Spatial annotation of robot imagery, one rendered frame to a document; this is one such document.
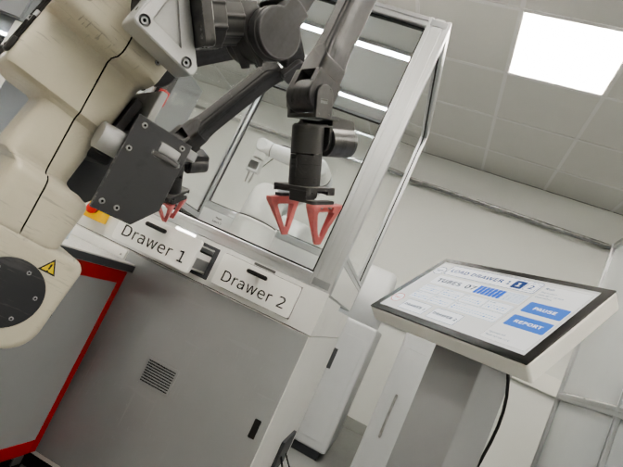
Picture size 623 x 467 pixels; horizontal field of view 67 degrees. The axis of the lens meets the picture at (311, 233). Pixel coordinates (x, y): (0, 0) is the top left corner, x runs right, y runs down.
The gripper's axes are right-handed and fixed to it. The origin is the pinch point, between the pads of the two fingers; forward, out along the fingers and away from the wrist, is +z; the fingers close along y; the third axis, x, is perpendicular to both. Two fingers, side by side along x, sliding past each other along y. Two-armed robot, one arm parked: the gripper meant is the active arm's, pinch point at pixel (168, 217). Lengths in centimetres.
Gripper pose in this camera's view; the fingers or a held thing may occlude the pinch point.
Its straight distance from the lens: 149.9
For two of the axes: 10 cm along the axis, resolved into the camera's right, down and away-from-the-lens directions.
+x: -9.0, -3.7, 2.4
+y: 3.7, -3.4, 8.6
